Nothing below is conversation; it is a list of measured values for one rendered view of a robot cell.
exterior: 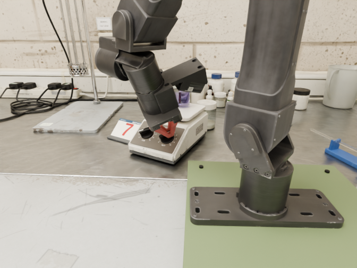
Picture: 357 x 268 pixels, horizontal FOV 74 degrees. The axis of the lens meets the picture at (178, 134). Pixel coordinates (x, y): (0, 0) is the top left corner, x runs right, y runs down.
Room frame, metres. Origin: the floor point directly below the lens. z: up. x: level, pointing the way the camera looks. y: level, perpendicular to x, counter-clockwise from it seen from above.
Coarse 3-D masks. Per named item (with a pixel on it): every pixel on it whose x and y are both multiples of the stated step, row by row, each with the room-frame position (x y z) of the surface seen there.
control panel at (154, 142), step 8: (176, 128) 0.52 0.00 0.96; (136, 136) 0.53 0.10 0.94; (152, 136) 0.52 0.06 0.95; (176, 136) 0.50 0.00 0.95; (136, 144) 0.51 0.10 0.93; (144, 144) 0.50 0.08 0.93; (152, 144) 0.50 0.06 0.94; (160, 144) 0.49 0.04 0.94; (168, 144) 0.49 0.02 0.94; (176, 144) 0.48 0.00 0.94; (168, 152) 0.47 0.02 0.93
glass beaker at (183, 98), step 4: (176, 88) 0.60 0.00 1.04; (176, 92) 0.60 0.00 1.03; (180, 92) 0.60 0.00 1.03; (184, 92) 0.60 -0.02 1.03; (188, 92) 0.61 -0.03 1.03; (176, 96) 0.60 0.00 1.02; (180, 96) 0.60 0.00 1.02; (184, 96) 0.60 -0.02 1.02; (188, 96) 0.61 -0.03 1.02; (180, 100) 0.60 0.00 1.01; (184, 100) 0.60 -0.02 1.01; (188, 100) 0.61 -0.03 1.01; (180, 104) 0.60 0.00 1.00; (184, 104) 0.60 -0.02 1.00; (188, 104) 0.61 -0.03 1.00
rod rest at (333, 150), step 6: (330, 144) 0.52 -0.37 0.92; (336, 144) 0.52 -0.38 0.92; (330, 150) 0.51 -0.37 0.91; (336, 150) 0.51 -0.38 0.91; (342, 150) 0.51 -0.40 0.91; (336, 156) 0.49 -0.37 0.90; (342, 156) 0.48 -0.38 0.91; (348, 156) 0.48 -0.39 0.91; (354, 156) 0.48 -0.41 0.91; (348, 162) 0.47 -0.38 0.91; (354, 162) 0.46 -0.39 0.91
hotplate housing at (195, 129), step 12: (144, 120) 0.57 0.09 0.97; (192, 120) 0.56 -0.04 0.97; (204, 120) 0.61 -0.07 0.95; (192, 132) 0.54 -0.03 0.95; (204, 132) 0.61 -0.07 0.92; (132, 144) 0.51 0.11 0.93; (180, 144) 0.49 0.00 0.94; (192, 144) 0.54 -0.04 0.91; (144, 156) 0.50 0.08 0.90; (156, 156) 0.48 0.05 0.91; (168, 156) 0.46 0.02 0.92; (180, 156) 0.49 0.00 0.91
